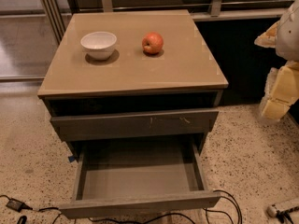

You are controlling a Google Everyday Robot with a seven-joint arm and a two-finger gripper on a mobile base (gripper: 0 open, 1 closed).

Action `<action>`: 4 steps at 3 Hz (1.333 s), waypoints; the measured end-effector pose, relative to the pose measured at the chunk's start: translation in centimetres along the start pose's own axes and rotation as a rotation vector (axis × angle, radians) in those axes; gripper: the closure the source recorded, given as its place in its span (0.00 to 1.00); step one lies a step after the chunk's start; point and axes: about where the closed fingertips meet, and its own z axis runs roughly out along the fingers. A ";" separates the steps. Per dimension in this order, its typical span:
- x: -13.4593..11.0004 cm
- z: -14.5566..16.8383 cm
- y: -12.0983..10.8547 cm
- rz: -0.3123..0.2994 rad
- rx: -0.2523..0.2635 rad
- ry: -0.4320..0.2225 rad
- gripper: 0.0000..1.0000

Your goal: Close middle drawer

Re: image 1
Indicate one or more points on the white power strip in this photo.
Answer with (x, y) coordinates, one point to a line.
(283, 207)

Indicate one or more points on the red apple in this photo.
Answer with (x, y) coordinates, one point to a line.
(152, 43)

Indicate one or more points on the grey top drawer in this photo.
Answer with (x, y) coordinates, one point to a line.
(139, 124)

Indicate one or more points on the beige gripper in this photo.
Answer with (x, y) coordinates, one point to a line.
(289, 37)

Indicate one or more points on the white ceramic bowl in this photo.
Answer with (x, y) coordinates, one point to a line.
(99, 45)

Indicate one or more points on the grey drawer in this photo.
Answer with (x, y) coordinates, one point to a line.
(139, 124)
(135, 176)

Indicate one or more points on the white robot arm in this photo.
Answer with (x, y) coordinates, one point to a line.
(283, 36)

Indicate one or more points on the grey wooden drawer cabinet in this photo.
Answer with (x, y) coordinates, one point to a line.
(183, 75)

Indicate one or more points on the black power adapter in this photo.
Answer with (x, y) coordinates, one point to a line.
(17, 205)

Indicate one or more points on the blue tape piece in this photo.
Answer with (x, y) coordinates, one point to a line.
(71, 158)

